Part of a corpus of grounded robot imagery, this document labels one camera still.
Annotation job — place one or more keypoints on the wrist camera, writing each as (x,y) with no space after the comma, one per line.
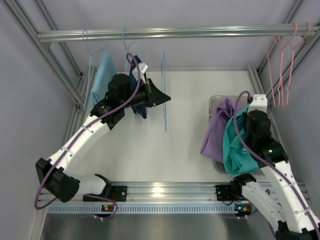
(259,103)
(143,67)

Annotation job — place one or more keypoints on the light blue trousers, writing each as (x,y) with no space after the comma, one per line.
(106,70)

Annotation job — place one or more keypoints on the pink hanger with purple trousers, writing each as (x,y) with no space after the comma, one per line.
(273,65)

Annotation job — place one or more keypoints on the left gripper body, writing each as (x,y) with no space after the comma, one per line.
(149,94)

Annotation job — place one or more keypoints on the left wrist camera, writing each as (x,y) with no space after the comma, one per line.
(143,67)

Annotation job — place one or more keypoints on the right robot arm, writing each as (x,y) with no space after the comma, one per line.
(290,217)

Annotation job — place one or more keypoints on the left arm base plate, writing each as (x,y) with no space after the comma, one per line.
(116,193)

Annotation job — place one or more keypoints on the left aluminium frame post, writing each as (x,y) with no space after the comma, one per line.
(36,97)

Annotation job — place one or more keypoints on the aluminium hanging rail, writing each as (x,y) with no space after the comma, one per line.
(286,30)

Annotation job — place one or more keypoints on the pink wire hanger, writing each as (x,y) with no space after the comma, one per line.
(283,92)

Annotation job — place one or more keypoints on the teal trousers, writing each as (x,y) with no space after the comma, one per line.
(236,159)

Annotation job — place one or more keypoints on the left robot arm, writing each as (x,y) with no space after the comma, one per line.
(57,174)

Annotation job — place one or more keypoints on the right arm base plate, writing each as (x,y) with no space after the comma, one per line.
(228,192)

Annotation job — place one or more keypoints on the navy trousers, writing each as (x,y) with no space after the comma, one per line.
(139,109)

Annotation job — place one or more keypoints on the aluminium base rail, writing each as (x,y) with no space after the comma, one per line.
(167,193)

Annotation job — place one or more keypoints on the purple trousers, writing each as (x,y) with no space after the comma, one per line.
(221,109)

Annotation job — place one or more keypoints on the blue hanger leftmost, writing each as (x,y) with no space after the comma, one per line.
(91,54)

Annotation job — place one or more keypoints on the grey slotted cable duct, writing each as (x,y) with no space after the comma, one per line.
(144,208)

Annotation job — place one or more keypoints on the clear plastic bin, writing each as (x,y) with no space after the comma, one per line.
(218,167)

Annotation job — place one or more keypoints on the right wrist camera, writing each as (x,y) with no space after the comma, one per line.
(259,103)

